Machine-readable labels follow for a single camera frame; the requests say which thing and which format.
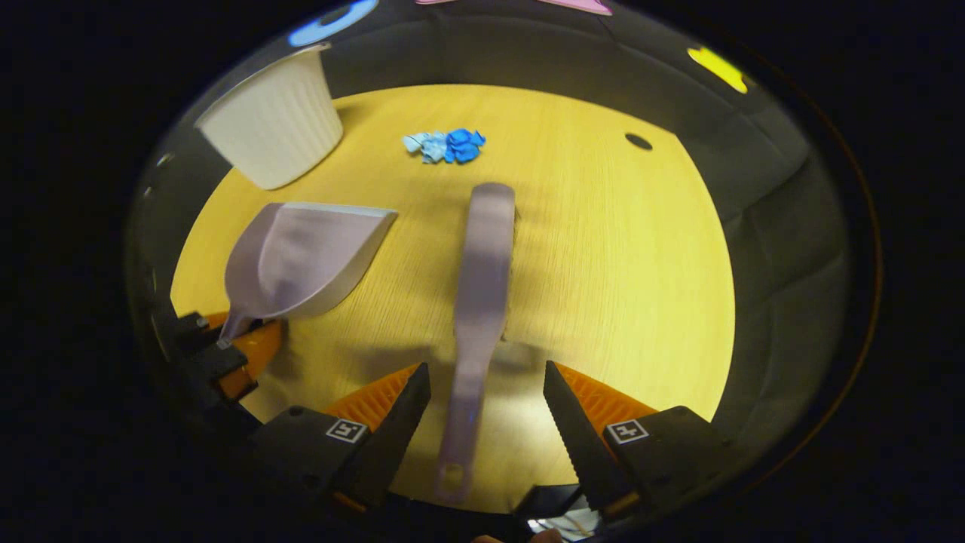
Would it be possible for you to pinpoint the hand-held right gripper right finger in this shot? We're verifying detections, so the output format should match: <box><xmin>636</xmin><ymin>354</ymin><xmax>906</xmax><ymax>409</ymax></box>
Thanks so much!
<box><xmin>543</xmin><ymin>360</ymin><xmax>732</xmax><ymax>521</ymax></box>

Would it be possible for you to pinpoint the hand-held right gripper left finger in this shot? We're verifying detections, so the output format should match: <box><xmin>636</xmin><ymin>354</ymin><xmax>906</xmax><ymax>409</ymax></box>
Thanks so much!
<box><xmin>249</xmin><ymin>362</ymin><xmax>432</xmax><ymax>514</ymax></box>

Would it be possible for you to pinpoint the lilac plastic dustpan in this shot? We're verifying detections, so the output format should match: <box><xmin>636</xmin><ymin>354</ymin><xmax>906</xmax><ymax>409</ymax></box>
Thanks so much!
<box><xmin>219</xmin><ymin>201</ymin><xmax>398</xmax><ymax>348</ymax></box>

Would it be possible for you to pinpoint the small lilac broom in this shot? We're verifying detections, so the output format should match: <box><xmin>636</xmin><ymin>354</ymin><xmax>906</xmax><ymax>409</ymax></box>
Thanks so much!
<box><xmin>436</xmin><ymin>183</ymin><xmax>517</xmax><ymax>502</ymax></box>

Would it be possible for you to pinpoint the white ribbed garbage bin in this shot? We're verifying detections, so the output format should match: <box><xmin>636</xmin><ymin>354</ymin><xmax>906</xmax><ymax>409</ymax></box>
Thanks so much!
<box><xmin>196</xmin><ymin>44</ymin><xmax>344</xmax><ymax>189</ymax></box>

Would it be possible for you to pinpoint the light blue paper trash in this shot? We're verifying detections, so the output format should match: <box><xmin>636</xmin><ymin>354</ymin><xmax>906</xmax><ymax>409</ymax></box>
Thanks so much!
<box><xmin>403</xmin><ymin>132</ymin><xmax>449</xmax><ymax>164</ymax></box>

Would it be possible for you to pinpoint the dark blue paper trash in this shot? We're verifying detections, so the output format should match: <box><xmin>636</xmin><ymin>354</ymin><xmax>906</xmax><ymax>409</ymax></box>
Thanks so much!
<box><xmin>445</xmin><ymin>128</ymin><xmax>487</xmax><ymax>164</ymax></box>

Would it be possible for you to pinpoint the wooden desktop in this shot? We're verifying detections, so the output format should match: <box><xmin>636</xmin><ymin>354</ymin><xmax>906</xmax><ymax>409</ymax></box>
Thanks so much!
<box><xmin>170</xmin><ymin>83</ymin><xmax>736</xmax><ymax>514</ymax></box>

